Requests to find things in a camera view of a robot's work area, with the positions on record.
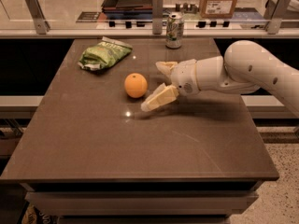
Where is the middle metal railing post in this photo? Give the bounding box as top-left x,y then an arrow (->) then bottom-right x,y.
152,0 -> 164,35

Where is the green chip bag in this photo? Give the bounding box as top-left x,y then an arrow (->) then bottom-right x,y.
78,36 -> 133,71

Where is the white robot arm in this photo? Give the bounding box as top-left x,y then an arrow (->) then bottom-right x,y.
141,40 -> 299,115

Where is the snack bag under table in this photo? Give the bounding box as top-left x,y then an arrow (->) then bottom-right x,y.
21,204 -> 55,224

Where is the metal railing post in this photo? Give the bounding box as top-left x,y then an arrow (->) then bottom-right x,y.
263,0 -> 291,35
152,0 -> 164,35
25,0 -> 50,35

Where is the left metal railing post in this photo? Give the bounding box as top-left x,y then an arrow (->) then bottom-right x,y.
25,0 -> 50,35

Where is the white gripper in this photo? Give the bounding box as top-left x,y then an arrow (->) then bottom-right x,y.
141,59 -> 199,112

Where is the orange fruit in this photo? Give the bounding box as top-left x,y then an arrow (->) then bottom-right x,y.
124,73 -> 148,98

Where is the cardboard box with label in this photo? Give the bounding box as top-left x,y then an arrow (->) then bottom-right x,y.
200,0 -> 237,19

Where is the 7up soda can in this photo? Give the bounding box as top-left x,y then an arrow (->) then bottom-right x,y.
165,12 -> 184,49

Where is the right metal railing post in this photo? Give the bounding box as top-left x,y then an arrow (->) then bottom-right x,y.
263,0 -> 291,35

